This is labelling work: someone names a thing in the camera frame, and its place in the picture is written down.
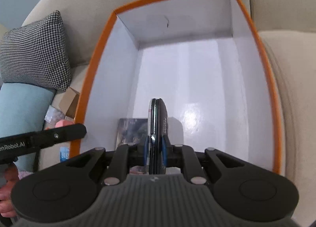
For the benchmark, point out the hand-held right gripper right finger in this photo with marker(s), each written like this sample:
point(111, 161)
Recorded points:
point(164, 148)

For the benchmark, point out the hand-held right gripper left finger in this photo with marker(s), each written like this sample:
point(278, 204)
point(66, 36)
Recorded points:
point(146, 148)

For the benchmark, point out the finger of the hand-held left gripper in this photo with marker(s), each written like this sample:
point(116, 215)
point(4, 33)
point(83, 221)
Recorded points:
point(66, 132)

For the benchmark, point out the black round disc case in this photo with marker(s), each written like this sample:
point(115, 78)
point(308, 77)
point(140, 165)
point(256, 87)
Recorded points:
point(158, 115)

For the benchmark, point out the orange box with white inside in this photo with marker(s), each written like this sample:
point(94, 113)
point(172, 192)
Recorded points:
point(197, 69)

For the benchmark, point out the person's left hand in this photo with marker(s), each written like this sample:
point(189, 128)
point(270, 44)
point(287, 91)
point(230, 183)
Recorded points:
point(8, 202)

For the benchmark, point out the clear plastic packet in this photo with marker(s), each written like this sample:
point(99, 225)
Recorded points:
point(53, 115)

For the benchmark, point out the blue labelled packet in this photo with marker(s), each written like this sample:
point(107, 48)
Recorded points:
point(64, 155)

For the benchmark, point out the dark picture card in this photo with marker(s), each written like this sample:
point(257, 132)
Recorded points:
point(130, 130)

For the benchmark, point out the small brown cardboard box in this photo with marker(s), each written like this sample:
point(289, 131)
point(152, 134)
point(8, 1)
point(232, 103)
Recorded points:
point(70, 103)

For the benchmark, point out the light blue pillow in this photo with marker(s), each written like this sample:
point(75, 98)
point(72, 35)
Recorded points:
point(22, 111)

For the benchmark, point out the houndstooth pillow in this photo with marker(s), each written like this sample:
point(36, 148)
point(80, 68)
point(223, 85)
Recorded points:
point(34, 51)

